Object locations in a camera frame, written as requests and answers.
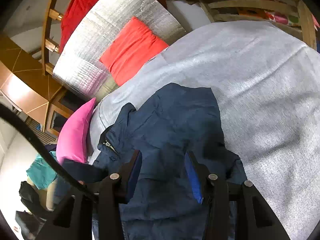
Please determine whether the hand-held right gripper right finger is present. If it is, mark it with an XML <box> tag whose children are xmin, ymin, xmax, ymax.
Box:
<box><xmin>185</xmin><ymin>151</ymin><xmax>292</xmax><ymax>240</ymax></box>

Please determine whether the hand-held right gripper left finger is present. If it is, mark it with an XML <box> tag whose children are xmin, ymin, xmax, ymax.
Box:
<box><xmin>35</xmin><ymin>149</ymin><xmax>143</xmax><ymax>240</ymax></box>

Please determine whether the navy blue jacket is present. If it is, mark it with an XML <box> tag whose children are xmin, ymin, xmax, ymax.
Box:
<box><xmin>54</xmin><ymin>82</ymin><xmax>248</xmax><ymax>240</ymax></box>

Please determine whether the dark clothes pile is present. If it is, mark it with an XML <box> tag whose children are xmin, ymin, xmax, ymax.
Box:
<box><xmin>15</xmin><ymin>180</ymin><xmax>54</xmax><ymax>240</ymax></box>

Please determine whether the pink cloth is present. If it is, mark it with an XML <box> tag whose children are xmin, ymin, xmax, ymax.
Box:
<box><xmin>56</xmin><ymin>97</ymin><xmax>97</xmax><ymax>165</ymax></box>

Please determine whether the teal cloth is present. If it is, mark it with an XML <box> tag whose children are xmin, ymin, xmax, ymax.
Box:
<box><xmin>26</xmin><ymin>154</ymin><xmax>59</xmax><ymax>190</ymax></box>

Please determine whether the wooden cabinet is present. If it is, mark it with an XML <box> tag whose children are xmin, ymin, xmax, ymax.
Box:
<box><xmin>42</xmin><ymin>87</ymin><xmax>83</xmax><ymax>135</ymax></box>

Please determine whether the grey blanket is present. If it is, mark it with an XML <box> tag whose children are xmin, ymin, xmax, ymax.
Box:
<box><xmin>89</xmin><ymin>20</ymin><xmax>320</xmax><ymax>240</ymax></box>

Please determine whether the orange-red folded cloth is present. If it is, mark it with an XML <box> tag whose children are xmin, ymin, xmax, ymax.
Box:
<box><xmin>99</xmin><ymin>16</ymin><xmax>170</xmax><ymax>87</ymax></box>

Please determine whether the silver foil mat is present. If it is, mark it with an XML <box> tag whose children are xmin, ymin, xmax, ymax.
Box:
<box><xmin>52</xmin><ymin>0</ymin><xmax>187</xmax><ymax>103</ymax></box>

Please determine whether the red cloth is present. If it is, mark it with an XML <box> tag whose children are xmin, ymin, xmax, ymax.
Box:
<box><xmin>59</xmin><ymin>0</ymin><xmax>118</xmax><ymax>53</ymax></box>

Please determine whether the wooden rack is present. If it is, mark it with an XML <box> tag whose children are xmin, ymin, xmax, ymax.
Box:
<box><xmin>195</xmin><ymin>0</ymin><xmax>318</xmax><ymax>50</ymax></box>

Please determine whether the black cable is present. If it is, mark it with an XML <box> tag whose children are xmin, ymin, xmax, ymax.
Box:
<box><xmin>0</xmin><ymin>104</ymin><xmax>100</xmax><ymax>200</ymax></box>

